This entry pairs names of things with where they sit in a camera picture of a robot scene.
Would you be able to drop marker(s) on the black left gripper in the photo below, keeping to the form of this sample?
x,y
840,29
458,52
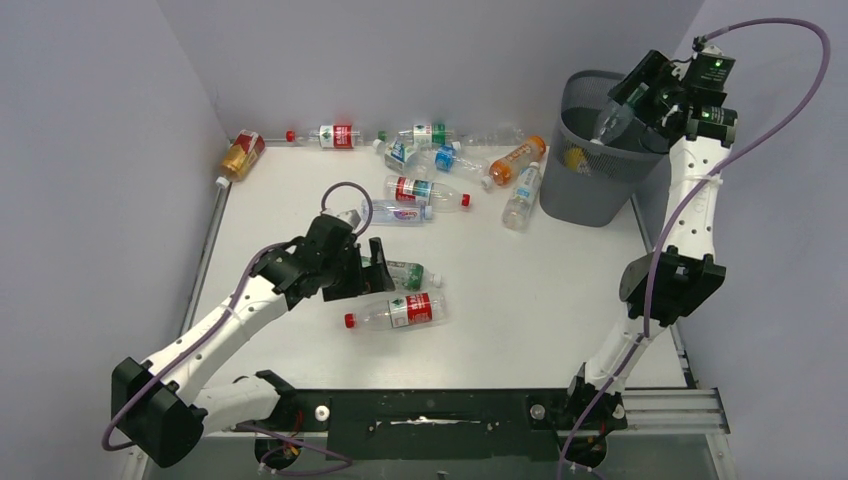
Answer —
x,y
369,279

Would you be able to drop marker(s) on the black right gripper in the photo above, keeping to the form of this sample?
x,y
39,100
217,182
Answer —
x,y
653,70

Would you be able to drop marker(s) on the green tea label bottle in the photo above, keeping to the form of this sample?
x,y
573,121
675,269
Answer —
x,y
413,277

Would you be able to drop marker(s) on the clear bottle dark green label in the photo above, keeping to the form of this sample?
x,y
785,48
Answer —
x,y
615,118

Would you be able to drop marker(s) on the red label Nongfu water bottle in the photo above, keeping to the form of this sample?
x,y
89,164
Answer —
x,y
401,312

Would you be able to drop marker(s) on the clear Ganten water bottle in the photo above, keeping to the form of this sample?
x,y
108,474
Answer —
x,y
397,213

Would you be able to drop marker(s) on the yellow label drink bottle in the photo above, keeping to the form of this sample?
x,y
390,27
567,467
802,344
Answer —
x,y
575,159

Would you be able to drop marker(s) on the white blue label tea bottle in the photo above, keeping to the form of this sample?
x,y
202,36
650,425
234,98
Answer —
x,y
518,208

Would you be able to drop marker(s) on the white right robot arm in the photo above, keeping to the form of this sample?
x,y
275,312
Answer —
x,y
676,277

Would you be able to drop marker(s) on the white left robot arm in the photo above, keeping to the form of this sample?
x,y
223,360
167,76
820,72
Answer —
x,y
163,404

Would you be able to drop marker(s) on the grey mesh waste bin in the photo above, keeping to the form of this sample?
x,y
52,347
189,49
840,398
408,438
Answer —
x,y
618,169

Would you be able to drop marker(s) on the red label bottle blue picture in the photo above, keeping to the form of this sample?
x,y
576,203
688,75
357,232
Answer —
x,y
440,197

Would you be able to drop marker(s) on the crushed bottle white blue label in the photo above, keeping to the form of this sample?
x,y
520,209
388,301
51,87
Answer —
x,y
404,160

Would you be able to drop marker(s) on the crushed clear bottle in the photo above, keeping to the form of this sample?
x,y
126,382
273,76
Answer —
x,y
502,136

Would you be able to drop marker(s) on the clear bottle blue label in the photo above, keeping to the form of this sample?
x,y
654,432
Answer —
x,y
455,162

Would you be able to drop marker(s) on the orange juice bottle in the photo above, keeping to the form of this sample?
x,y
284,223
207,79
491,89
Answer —
x,y
507,168

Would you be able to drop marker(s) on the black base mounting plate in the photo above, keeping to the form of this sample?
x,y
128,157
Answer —
x,y
455,424

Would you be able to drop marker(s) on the amber tea bottle red label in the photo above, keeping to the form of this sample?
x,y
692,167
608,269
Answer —
x,y
240,159

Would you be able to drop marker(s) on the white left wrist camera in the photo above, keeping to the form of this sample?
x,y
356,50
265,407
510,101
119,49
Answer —
x,y
351,217

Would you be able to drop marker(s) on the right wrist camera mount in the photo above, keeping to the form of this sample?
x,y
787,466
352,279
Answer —
x,y
709,67

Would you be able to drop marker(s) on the red cap bottle at wall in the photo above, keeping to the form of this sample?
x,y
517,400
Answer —
x,y
327,137

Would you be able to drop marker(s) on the green cap bottle at wall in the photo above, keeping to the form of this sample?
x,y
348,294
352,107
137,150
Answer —
x,y
423,134

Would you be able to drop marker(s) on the aluminium frame rail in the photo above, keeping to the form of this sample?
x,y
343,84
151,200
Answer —
x,y
674,412

